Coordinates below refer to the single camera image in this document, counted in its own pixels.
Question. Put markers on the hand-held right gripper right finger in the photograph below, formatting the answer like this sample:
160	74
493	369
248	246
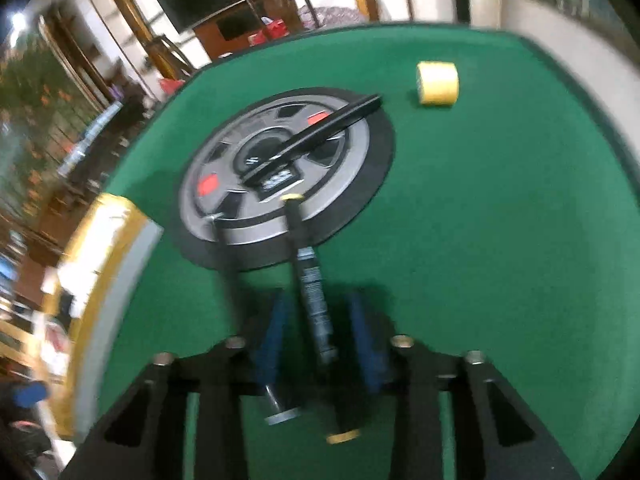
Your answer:
370	345

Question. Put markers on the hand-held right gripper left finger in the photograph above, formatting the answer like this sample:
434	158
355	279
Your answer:
272	340

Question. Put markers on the black marker yellow cap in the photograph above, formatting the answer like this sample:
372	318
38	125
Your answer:
310	285

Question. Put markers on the round grey wheel-pattern plate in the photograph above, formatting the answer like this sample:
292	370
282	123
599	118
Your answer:
350	140

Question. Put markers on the black cylinder yellow end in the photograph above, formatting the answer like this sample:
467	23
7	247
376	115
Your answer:
350	410

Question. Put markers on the cardboard box with yellow tape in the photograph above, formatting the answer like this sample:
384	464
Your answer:
100	240

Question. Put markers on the long black pen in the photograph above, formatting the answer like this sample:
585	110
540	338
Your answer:
340	117

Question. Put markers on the yellow tape roll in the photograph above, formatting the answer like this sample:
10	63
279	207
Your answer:
437	82

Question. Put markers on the brown wooden chair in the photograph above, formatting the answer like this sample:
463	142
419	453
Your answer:
167	57

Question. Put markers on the brown television cabinet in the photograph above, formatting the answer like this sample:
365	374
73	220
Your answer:
210	45

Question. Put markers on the red bag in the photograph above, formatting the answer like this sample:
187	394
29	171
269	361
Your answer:
267	30

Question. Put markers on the purple patterned cloth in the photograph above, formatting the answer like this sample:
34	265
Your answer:
330	12

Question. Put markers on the orange flowering plants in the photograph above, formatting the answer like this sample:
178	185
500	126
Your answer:
30	90

